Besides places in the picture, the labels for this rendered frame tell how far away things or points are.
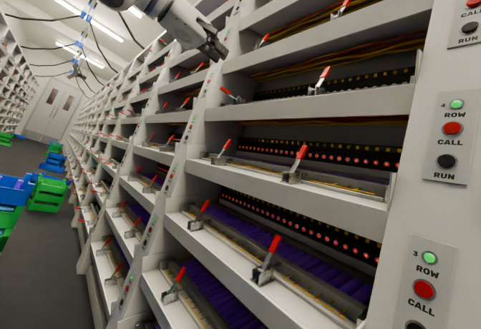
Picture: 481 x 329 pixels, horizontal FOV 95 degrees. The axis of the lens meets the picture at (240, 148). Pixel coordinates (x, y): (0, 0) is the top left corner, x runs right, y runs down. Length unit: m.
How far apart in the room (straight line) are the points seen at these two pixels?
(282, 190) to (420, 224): 0.21
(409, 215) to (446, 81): 0.19
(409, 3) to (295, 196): 0.39
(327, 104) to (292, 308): 0.36
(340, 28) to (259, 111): 0.25
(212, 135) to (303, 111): 0.42
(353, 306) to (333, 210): 0.14
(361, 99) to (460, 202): 0.20
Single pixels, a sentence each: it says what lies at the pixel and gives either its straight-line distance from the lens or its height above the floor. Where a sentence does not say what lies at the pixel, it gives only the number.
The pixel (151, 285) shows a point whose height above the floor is 0.36.
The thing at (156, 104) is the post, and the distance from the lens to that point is 1.48.
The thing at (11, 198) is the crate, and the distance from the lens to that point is 1.10.
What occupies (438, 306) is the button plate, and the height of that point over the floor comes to 0.66.
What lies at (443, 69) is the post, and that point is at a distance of 0.43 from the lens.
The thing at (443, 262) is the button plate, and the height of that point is 0.70.
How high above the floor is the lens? 0.71
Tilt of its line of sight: 10 degrees up
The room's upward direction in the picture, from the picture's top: 19 degrees clockwise
